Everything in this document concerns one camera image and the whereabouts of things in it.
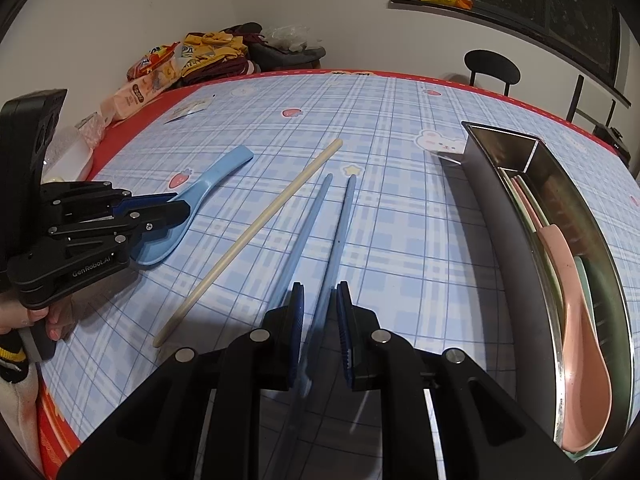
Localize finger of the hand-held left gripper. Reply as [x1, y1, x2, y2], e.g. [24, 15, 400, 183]
[41, 180, 179, 226]
[47, 201, 192, 261]

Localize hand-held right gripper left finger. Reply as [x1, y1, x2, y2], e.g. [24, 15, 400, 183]
[56, 281, 307, 480]

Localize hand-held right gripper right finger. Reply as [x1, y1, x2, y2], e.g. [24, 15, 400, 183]
[334, 280, 583, 480]

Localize blue spoon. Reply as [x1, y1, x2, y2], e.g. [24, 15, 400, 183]
[135, 144, 254, 267]

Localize blue chopstick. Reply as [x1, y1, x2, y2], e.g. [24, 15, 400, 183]
[272, 172, 335, 321]
[300, 174, 358, 401]

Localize stainless steel utensil tray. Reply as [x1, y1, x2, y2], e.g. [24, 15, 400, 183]
[460, 120, 636, 461]

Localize green chopstick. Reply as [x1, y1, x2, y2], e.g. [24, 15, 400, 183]
[507, 174, 563, 311]

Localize pink spoon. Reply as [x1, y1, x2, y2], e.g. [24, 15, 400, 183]
[536, 224, 613, 453]

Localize person's left forearm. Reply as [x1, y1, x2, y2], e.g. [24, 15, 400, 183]
[0, 327, 46, 466]

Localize person's left hand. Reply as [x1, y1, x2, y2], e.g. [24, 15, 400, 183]
[0, 292, 73, 343]

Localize bubble wrap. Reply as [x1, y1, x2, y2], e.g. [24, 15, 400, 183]
[75, 112, 107, 148]

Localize blue plaid red-edged tablecloth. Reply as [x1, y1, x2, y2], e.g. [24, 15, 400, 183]
[37, 67, 640, 480]

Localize beige chopstick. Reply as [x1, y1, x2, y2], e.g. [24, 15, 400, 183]
[151, 138, 345, 349]

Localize small white wrapper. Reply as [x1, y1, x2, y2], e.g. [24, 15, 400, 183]
[165, 100, 213, 123]

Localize pink packet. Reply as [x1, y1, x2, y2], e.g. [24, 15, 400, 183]
[100, 80, 173, 123]

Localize orange snack bag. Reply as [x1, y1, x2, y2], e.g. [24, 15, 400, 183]
[126, 46, 176, 82]

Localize yellow maroon clothes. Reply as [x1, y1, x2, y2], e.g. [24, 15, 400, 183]
[180, 31, 256, 86]

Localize dark clothes pile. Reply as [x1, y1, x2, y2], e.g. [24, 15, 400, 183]
[225, 22, 326, 72]

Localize clear plastic bag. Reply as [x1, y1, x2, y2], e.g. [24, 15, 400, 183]
[262, 25, 321, 53]

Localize green spoon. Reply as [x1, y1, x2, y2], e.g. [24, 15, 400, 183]
[572, 254, 601, 331]

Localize black round-back chair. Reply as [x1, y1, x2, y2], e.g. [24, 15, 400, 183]
[463, 49, 521, 97]

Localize black appliance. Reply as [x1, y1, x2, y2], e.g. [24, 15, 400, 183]
[592, 122, 632, 163]

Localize black windowsill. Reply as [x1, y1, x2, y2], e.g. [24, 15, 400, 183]
[389, 0, 632, 108]

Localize black chair frame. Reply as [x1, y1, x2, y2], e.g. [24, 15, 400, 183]
[567, 74, 618, 128]

